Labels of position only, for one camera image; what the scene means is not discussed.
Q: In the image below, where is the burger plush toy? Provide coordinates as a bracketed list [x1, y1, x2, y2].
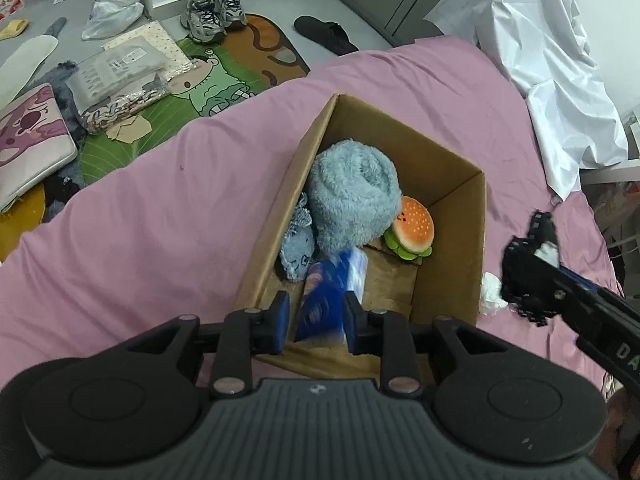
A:
[384, 196, 435, 261]

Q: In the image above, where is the pink bed sheet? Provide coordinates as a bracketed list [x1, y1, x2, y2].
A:
[0, 35, 626, 411]

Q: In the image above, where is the small blue knitted pouch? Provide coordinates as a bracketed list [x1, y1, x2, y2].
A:
[280, 192, 316, 281]

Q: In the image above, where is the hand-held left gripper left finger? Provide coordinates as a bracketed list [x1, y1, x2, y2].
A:
[127, 291, 292, 397]

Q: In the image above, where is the fluffy blue towel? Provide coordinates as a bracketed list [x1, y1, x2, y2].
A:
[307, 140, 403, 256]

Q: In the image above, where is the grey plastic packet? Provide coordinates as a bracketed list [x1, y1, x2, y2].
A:
[65, 42, 168, 111]

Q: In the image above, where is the blue tissue packet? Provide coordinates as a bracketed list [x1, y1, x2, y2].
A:
[295, 247, 368, 343]

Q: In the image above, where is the yellow slipper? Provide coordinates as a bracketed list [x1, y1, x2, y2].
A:
[0, 19, 29, 41]

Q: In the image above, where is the patterned pouch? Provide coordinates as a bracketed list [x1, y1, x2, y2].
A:
[85, 72, 171, 135]

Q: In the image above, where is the beige paper piece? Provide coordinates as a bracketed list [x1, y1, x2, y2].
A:
[107, 115, 151, 143]

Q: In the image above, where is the black slipper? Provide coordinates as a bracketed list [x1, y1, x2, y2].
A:
[293, 16, 360, 56]

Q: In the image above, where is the cartoon floor mat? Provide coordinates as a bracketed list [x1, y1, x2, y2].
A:
[80, 14, 308, 186]

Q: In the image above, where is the black lace cloth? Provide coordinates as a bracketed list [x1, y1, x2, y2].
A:
[501, 210, 563, 328]

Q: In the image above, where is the grey fuzzy rug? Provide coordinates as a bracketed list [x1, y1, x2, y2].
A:
[50, 62, 88, 141]

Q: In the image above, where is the brown cardboard box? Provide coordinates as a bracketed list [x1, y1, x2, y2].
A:
[235, 92, 487, 381]

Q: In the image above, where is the crumpled white tissue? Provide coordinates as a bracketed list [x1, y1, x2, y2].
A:
[480, 271, 508, 316]

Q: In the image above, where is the polka dot packet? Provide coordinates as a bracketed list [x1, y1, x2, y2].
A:
[102, 21, 196, 78]

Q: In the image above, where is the grey sneaker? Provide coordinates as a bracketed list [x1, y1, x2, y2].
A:
[181, 0, 226, 43]
[215, 0, 248, 28]

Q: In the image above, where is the pink cartoon cushion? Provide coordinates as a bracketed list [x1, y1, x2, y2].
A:
[0, 82, 78, 211]

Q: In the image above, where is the white shoe insole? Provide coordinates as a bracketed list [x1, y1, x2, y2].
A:
[0, 34, 58, 108]

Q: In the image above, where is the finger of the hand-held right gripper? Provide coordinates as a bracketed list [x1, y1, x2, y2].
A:
[527, 256, 601, 321]
[559, 266, 608, 295]

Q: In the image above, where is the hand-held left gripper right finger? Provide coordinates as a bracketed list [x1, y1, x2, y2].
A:
[342, 292, 501, 396]

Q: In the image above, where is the white cover sheet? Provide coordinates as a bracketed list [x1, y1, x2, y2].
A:
[425, 0, 628, 201]

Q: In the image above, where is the white desk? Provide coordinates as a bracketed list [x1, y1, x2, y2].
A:
[580, 110, 640, 186]

